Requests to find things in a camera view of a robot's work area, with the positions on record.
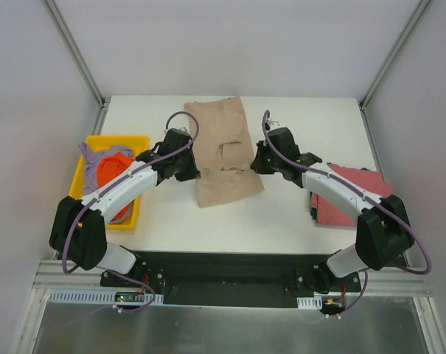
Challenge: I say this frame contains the beige t shirt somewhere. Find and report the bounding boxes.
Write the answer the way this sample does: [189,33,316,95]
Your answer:
[184,97,264,208]

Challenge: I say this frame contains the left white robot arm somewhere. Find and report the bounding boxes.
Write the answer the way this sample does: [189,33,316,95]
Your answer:
[49,128,200,287]

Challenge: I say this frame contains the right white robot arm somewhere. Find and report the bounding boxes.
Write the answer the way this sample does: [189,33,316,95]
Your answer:
[251,128,414,291]

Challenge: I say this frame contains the yellow plastic bin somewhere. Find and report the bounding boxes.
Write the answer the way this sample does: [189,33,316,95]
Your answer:
[68,135,151,232]

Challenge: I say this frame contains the orange t shirt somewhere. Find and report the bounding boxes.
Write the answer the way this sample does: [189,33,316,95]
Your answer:
[97,152,134,224]

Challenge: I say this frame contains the dark green folded shirt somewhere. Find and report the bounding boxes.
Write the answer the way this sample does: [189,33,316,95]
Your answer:
[310,207,318,221]

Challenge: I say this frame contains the lilac t shirt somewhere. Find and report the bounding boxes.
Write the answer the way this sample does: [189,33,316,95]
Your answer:
[77,141,135,224]

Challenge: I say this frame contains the folded red t shirt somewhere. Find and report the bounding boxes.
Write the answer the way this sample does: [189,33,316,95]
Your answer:
[310,164,393,228]

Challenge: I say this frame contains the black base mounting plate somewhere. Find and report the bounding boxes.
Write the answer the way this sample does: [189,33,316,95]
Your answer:
[56,246,369,308]

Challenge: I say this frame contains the right aluminium frame post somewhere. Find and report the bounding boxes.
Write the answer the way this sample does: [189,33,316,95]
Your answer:
[358,0,433,112]

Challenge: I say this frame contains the aluminium frame post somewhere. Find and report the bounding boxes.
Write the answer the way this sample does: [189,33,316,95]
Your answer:
[43,0,111,110]
[358,0,433,112]

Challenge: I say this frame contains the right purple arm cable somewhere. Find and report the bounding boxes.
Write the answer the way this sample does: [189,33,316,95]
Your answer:
[262,109,433,325]

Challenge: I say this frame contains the right white cable duct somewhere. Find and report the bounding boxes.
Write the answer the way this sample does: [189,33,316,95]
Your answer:
[296,296,323,310]

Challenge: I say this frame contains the white cable duct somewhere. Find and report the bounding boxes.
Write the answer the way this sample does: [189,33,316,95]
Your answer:
[296,296,323,310]
[49,289,164,306]

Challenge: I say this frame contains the left white cable duct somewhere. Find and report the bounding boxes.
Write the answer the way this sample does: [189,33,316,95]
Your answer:
[49,289,164,306]

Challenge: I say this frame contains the left aluminium frame post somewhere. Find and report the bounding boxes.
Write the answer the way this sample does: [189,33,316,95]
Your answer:
[43,0,111,110]

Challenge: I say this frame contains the front aluminium rail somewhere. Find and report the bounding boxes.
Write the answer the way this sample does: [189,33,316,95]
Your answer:
[32,260,433,297]

